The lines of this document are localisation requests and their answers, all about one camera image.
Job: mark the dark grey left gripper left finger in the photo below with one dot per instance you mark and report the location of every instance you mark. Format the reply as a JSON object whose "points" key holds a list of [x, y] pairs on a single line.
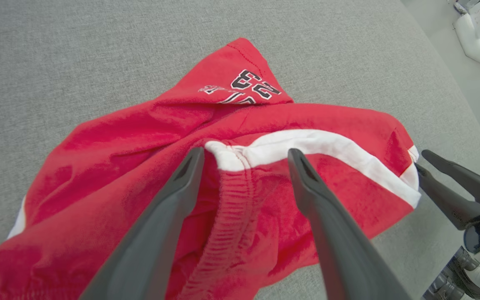
{"points": [[140, 266]]}

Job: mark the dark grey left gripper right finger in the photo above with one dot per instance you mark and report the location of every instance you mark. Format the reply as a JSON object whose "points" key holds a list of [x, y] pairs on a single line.
{"points": [[348, 258]]}

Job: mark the red shorts white stripe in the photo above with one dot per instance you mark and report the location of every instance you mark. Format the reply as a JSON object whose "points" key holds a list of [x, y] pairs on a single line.
{"points": [[119, 166]]}

